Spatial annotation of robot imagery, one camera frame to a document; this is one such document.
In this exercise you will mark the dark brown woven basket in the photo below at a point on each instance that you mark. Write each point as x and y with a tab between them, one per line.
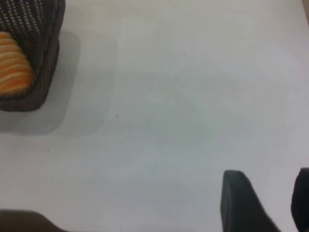
46	48

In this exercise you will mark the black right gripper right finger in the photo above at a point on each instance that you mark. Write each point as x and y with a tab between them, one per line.
301	198

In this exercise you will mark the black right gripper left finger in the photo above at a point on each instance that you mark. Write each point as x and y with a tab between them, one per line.
239	205

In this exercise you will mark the ridged golden bread roll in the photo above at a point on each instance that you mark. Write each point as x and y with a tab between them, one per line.
12	67

